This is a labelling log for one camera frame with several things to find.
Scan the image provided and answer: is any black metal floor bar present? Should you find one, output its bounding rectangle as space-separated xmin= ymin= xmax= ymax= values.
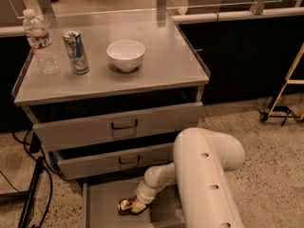
xmin=18 ymin=157 xmax=44 ymax=228

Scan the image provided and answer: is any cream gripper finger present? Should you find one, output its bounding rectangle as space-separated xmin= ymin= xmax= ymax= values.
xmin=131 ymin=201 xmax=146 ymax=215

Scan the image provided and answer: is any clear plastic water bottle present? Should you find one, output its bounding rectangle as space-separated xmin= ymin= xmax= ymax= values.
xmin=23 ymin=9 xmax=60 ymax=75

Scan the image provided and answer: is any steel drawer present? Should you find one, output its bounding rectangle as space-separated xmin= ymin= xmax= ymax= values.
xmin=33 ymin=86 xmax=202 ymax=151
xmin=83 ymin=167 xmax=185 ymax=228
xmin=52 ymin=131 xmax=181 ymax=180

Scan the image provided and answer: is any white ceramic bowl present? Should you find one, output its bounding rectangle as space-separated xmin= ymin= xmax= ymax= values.
xmin=106 ymin=40 xmax=145 ymax=71

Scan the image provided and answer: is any yellow wheeled cart frame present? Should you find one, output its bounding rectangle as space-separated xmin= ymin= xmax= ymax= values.
xmin=259 ymin=43 xmax=304 ymax=125

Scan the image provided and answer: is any silver blue energy drink can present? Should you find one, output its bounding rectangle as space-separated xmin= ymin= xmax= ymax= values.
xmin=62 ymin=29 xmax=89 ymax=74

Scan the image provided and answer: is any middle steel drawer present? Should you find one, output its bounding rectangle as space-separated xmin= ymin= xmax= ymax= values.
xmin=52 ymin=131 xmax=181 ymax=180

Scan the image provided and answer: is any white horizontal rail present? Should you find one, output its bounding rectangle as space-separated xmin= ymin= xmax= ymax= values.
xmin=171 ymin=7 xmax=304 ymax=24

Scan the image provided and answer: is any orange soda can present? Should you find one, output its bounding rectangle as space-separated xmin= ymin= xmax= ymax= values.
xmin=118 ymin=198 xmax=137 ymax=216

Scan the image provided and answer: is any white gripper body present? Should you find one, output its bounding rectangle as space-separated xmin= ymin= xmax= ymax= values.
xmin=135 ymin=181 xmax=157 ymax=204

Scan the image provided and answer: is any top steel drawer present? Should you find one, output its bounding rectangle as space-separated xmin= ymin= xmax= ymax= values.
xmin=33 ymin=86 xmax=202 ymax=151

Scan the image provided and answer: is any black floor cable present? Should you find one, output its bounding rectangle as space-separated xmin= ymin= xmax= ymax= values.
xmin=0 ymin=128 xmax=69 ymax=228

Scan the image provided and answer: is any steel drawer cabinet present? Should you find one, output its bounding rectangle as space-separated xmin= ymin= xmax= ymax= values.
xmin=11 ymin=9 xmax=211 ymax=228

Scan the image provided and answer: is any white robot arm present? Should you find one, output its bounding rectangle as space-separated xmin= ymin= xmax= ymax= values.
xmin=133 ymin=127 xmax=245 ymax=228

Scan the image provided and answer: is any bottom steel drawer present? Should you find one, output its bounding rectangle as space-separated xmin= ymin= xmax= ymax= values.
xmin=83 ymin=167 xmax=185 ymax=228

